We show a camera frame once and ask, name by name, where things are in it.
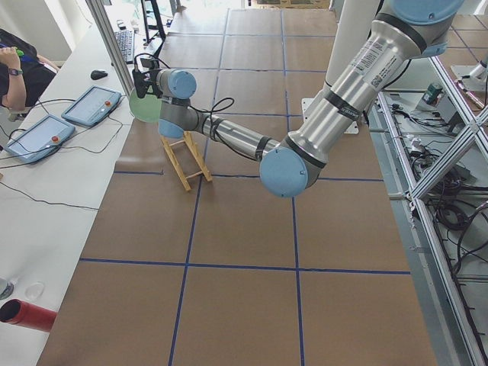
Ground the aluminium frame post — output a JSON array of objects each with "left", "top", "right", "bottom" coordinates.
[{"left": 86, "top": 0, "right": 134, "bottom": 99}]

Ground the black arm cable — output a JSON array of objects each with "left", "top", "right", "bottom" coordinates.
[{"left": 197, "top": 97, "right": 236, "bottom": 140}]

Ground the red bottle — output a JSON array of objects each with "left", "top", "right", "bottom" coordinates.
[{"left": 1, "top": 299, "right": 57, "bottom": 332}]

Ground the black computer mouse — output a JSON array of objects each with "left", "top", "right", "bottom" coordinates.
[{"left": 90, "top": 69, "right": 108, "bottom": 81}]

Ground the wooden plate rack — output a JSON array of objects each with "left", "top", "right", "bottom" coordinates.
[{"left": 160, "top": 132, "right": 213, "bottom": 192}]

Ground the near blue teach pendant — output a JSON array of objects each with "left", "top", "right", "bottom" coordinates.
[{"left": 5, "top": 114, "right": 75, "bottom": 164}]

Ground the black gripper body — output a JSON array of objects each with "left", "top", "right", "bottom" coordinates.
[{"left": 145, "top": 69, "right": 160, "bottom": 95}]

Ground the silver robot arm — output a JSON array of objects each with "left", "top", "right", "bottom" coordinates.
[{"left": 130, "top": 1, "right": 463, "bottom": 197}]

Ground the person in black shirt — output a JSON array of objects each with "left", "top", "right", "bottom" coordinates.
[{"left": 1, "top": 29, "right": 60, "bottom": 111}]

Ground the far blue teach pendant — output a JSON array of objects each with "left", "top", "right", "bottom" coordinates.
[{"left": 61, "top": 85, "right": 122, "bottom": 127}]

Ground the white camera pillar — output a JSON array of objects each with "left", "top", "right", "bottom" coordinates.
[{"left": 300, "top": 0, "right": 386, "bottom": 135}]

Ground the black keyboard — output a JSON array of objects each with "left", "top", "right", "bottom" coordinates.
[{"left": 114, "top": 30, "right": 135, "bottom": 64}]

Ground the light green plate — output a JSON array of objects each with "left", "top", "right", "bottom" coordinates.
[{"left": 129, "top": 88, "right": 162, "bottom": 124}]

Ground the clear plastic lid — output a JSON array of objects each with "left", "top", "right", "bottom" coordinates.
[{"left": 24, "top": 281, "right": 45, "bottom": 302}]

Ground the blue teach pendant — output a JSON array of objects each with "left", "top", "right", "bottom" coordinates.
[
  {"left": 5, "top": 114, "right": 75, "bottom": 164},
  {"left": 61, "top": 85, "right": 122, "bottom": 127}
]

